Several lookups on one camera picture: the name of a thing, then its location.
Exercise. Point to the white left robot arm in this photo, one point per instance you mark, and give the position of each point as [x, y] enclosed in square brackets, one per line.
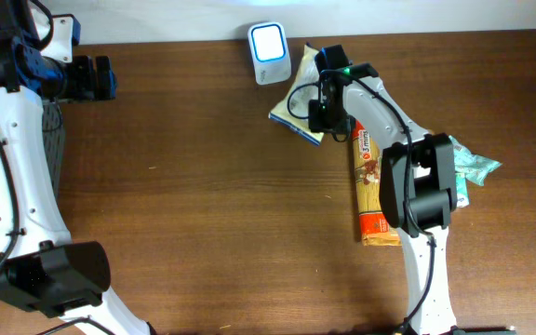
[41, 268]

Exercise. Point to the yellow snack bag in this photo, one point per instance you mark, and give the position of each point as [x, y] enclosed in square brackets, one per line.
[292, 111]

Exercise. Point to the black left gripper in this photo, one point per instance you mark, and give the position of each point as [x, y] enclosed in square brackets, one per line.
[91, 88]

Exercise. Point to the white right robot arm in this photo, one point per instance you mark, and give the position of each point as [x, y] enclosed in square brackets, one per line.
[418, 189]

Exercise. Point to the mint green wipes pouch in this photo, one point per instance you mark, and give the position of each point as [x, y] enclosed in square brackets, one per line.
[475, 167]

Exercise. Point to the white barcode scanner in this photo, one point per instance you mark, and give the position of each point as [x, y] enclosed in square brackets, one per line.
[269, 52]

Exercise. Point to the green tissue pack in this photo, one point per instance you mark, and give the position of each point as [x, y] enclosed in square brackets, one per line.
[463, 200]

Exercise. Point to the orange spaghetti package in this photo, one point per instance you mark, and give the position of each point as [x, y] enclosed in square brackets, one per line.
[374, 228]

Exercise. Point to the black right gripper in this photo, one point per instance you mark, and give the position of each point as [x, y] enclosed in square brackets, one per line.
[314, 125]

